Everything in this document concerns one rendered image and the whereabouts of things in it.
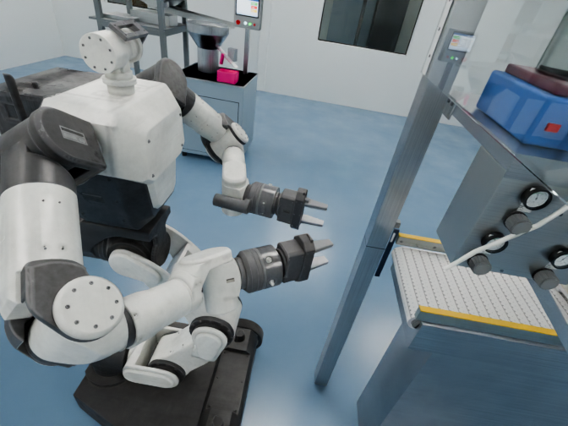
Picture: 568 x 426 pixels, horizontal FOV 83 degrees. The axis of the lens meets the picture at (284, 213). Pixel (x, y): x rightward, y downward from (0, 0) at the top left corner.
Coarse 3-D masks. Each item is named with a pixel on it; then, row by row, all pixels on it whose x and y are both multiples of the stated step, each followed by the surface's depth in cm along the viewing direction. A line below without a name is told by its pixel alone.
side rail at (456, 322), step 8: (416, 312) 75; (424, 312) 73; (424, 320) 74; (432, 320) 74; (440, 320) 74; (448, 320) 73; (456, 320) 73; (464, 320) 73; (464, 328) 74; (472, 328) 74; (480, 328) 74; (488, 328) 73; (496, 328) 73; (504, 328) 73; (512, 328) 72; (512, 336) 74; (520, 336) 74; (528, 336) 73; (536, 336) 73; (544, 336) 73; (552, 336) 72; (552, 344) 74; (560, 344) 74
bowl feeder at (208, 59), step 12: (192, 24) 260; (204, 24) 287; (216, 24) 288; (192, 36) 270; (204, 36) 264; (216, 36) 266; (204, 48) 275; (216, 48) 279; (228, 48) 274; (204, 60) 281; (216, 60) 286; (228, 60) 275; (204, 72) 287; (216, 72) 292
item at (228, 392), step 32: (224, 352) 137; (96, 384) 121; (128, 384) 124; (192, 384) 128; (224, 384) 127; (96, 416) 118; (128, 416) 116; (160, 416) 117; (192, 416) 118; (224, 416) 116
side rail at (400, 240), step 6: (396, 240) 96; (402, 240) 96; (408, 240) 95; (414, 240) 95; (420, 240) 95; (408, 246) 97; (414, 246) 96; (420, 246) 96; (426, 246) 96; (432, 246) 96; (438, 246) 95; (444, 252) 96
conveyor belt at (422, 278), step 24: (408, 264) 91; (432, 264) 92; (408, 288) 84; (432, 288) 84; (456, 288) 85; (480, 288) 87; (504, 288) 88; (528, 288) 89; (408, 312) 79; (480, 312) 80; (504, 312) 81; (528, 312) 82
